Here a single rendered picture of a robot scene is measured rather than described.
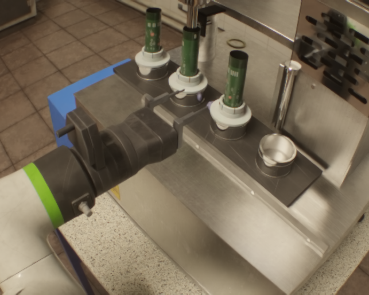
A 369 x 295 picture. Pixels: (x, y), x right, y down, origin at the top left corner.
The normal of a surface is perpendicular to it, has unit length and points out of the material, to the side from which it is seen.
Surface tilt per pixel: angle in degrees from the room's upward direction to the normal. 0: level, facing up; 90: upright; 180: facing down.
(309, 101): 90
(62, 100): 0
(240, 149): 0
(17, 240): 37
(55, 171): 19
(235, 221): 0
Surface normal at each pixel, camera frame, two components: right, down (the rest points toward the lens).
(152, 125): 0.05, -0.70
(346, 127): -0.76, 0.44
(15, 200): 0.44, -0.46
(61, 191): 0.52, -0.04
